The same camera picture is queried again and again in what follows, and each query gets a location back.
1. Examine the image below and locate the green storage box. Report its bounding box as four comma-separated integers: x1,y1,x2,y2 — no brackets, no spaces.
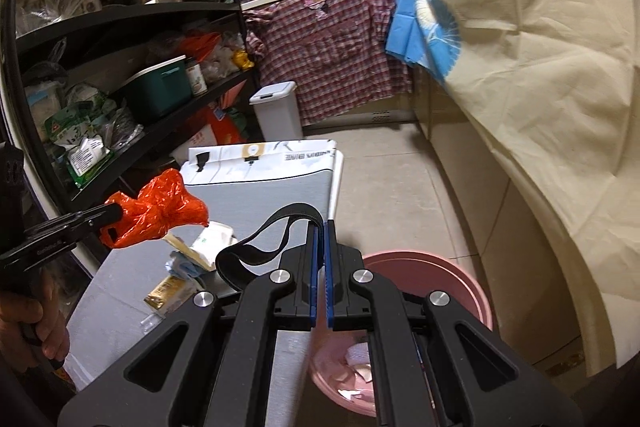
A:
120,55,193,117

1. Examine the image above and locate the red plaid shirt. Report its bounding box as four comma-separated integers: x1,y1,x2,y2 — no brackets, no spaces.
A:
244,0,413,126

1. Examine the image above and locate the person's left hand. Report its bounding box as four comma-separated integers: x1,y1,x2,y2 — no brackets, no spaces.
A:
1,270,70,373

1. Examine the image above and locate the cream and blue cloth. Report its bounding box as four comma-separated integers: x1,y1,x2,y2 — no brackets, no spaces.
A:
386,0,639,375

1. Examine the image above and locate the yellow snack packet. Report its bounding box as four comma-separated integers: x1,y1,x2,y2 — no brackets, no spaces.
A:
143,275,198,317

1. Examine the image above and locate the white paper packaging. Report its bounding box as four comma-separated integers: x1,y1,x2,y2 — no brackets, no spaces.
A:
163,221,236,272

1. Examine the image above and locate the black metal shelf rack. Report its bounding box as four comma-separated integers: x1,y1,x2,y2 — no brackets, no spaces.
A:
1,0,257,219

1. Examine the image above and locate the pink plastic trash bucket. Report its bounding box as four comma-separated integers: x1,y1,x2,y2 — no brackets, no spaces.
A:
309,251,494,417

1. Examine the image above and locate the grey ironing board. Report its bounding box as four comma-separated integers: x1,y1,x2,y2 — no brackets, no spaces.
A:
64,139,343,389

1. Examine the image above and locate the red plastic bag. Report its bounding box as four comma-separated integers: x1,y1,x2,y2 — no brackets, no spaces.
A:
100,169,209,249

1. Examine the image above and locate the black elastic strap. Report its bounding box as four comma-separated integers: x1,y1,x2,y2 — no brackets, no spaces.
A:
214,201,327,293

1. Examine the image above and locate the white lidded trash bin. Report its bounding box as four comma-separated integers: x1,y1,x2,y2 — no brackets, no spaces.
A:
250,81,304,142

